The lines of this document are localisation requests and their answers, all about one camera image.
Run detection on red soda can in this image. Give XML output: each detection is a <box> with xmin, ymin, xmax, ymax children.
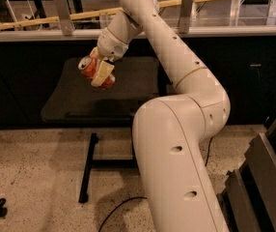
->
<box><xmin>78</xmin><ymin>56</ymin><xmax>114</xmax><ymax>90</ymax></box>

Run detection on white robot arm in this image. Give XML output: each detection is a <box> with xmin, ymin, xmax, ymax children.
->
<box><xmin>97</xmin><ymin>0</ymin><xmax>231</xmax><ymax>232</ymax></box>

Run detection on black adjustable laptop table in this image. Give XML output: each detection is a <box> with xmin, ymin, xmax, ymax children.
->
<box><xmin>41</xmin><ymin>57</ymin><xmax>160</xmax><ymax>204</ymax></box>

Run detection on wooden handrail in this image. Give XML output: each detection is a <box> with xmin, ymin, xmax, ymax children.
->
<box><xmin>0</xmin><ymin>0</ymin><xmax>216</xmax><ymax>30</ymax></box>

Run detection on grey metal railing post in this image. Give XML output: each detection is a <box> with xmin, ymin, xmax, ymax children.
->
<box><xmin>53</xmin><ymin>0</ymin><xmax>74</xmax><ymax>36</ymax></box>
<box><xmin>178</xmin><ymin>0</ymin><xmax>194</xmax><ymax>34</ymax></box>

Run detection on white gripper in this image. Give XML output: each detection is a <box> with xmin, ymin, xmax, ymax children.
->
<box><xmin>90</xmin><ymin>28</ymin><xmax>128</xmax><ymax>87</ymax></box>

